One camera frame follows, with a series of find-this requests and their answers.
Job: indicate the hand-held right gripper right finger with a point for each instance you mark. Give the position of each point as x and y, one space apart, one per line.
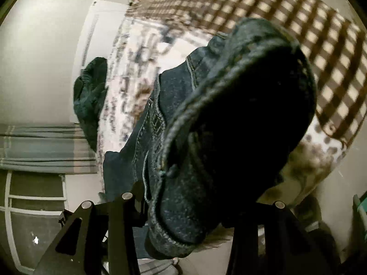
275 235

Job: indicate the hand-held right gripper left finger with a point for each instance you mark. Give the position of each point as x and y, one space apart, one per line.
120 235

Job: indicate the blue jeans pants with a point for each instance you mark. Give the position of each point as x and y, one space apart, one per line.
177 206

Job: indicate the white framed window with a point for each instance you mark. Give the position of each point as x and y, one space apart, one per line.
34 220

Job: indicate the green striped curtain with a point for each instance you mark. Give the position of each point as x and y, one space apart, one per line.
43 149

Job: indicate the dark green jacket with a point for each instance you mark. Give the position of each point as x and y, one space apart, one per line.
89 100

